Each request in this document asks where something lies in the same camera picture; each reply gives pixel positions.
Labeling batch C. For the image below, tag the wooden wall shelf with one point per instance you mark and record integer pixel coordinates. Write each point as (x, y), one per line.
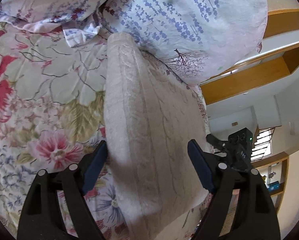
(274, 170)

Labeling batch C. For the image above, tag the pale pink rear pillow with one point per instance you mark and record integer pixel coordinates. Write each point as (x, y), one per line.
(79, 19)

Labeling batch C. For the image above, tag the cream cable-knit sweater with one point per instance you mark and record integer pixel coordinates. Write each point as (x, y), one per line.
(149, 119)

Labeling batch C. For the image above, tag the floral bed quilt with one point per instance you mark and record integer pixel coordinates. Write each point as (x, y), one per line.
(51, 109)

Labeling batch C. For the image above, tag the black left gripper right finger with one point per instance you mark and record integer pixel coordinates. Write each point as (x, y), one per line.
(240, 207)

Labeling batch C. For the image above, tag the pink lavender print pillow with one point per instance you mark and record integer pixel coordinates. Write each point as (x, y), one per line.
(197, 39)

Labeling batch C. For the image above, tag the wooden door frame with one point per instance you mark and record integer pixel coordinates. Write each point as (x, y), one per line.
(278, 58)

